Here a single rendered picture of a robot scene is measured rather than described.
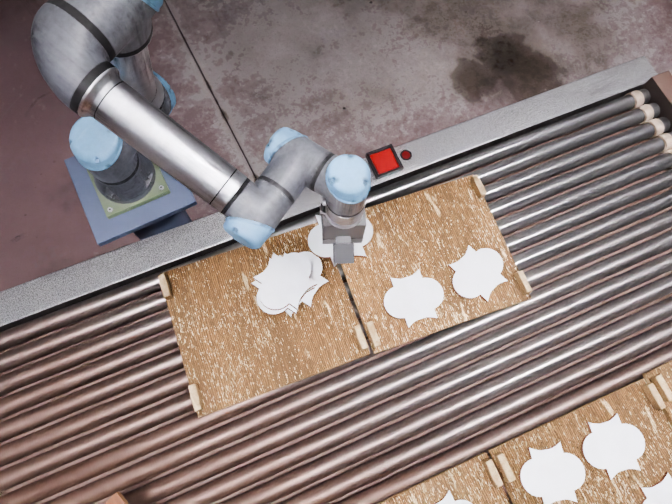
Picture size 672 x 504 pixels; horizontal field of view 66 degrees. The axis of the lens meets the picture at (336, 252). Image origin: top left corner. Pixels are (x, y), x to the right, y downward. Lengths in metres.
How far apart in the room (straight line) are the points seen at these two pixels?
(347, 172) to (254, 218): 0.17
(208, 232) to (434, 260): 0.57
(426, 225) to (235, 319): 0.52
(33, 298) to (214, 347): 0.45
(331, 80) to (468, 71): 0.69
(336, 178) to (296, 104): 1.75
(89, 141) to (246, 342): 0.57
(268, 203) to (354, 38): 2.03
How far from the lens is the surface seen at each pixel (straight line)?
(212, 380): 1.24
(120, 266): 1.37
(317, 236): 1.15
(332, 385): 1.24
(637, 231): 1.56
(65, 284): 1.41
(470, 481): 1.27
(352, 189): 0.86
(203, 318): 1.27
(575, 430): 1.35
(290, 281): 1.20
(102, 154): 1.27
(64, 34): 0.92
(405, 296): 1.26
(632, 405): 1.42
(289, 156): 0.90
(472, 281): 1.30
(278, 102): 2.60
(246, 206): 0.87
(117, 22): 0.94
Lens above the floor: 2.15
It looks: 72 degrees down
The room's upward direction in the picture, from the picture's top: 7 degrees clockwise
